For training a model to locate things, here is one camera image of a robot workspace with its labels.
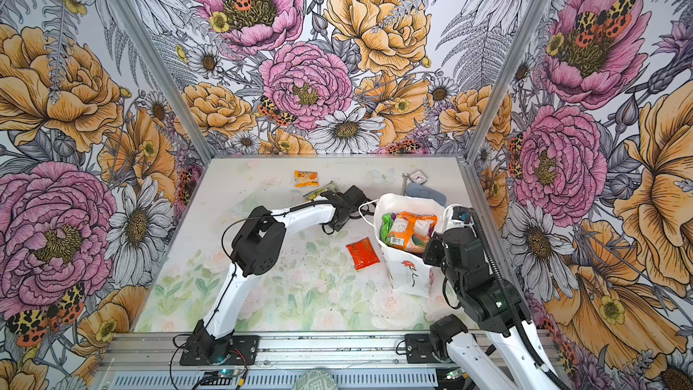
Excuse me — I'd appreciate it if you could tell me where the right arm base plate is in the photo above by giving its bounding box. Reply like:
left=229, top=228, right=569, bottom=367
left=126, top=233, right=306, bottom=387
left=404, top=333, right=449, bottom=365

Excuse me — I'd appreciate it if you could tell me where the red snack packet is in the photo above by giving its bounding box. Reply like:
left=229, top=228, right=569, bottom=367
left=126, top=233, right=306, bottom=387
left=346, top=238, right=380, bottom=271

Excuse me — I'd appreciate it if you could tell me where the orange snack bag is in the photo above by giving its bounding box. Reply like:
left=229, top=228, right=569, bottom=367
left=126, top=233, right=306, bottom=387
left=386, top=212, right=438, bottom=255

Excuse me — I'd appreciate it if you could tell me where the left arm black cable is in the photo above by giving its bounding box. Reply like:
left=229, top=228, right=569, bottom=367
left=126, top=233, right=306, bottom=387
left=169, top=199, right=348, bottom=390

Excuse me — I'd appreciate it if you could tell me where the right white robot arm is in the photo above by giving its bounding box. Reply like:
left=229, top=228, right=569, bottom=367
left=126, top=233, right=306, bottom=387
left=424, top=226, right=567, bottom=389

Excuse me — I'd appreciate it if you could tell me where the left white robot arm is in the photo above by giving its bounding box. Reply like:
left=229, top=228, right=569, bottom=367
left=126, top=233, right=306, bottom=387
left=182, top=186, right=369, bottom=366

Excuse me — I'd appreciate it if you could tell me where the blue grey glasses case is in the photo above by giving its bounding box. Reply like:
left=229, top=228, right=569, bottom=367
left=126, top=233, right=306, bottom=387
left=404, top=182, right=447, bottom=207

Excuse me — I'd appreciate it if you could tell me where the bright green snack bag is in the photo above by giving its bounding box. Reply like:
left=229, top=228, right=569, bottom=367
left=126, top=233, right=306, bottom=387
left=379, top=213, right=393, bottom=244

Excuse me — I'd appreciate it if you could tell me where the green yellow candy bag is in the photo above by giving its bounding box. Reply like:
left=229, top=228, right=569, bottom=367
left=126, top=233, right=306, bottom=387
left=303, top=182, right=339, bottom=200

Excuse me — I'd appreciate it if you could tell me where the small metal wrench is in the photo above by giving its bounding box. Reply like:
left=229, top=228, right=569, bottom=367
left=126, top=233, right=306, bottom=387
left=400, top=173, right=410, bottom=195

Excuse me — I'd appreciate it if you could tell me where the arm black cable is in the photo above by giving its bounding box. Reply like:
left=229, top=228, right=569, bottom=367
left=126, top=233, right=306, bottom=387
left=169, top=199, right=348, bottom=390
left=467, top=208, right=572, bottom=390

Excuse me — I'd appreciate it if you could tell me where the small square clock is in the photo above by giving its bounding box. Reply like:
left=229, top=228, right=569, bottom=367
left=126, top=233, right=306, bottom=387
left=409, top=170, right=428, bottom=184

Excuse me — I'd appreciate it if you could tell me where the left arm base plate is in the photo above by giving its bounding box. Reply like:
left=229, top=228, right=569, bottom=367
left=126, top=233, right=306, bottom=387
left=180, top=335, right=260, bottom=367

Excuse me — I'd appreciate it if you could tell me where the small orange cracker packet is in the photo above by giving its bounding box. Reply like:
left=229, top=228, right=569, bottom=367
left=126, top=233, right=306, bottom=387
left=294, top=171, right=319, bottom=188

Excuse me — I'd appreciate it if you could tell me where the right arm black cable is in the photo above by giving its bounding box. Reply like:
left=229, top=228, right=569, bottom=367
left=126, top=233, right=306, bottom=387
left=467, top=208, right=572, bottom=390

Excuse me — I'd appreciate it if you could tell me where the aluminium rail frame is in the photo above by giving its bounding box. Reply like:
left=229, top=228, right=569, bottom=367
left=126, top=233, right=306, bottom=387
left=88, top=329, right=542, bottom=390

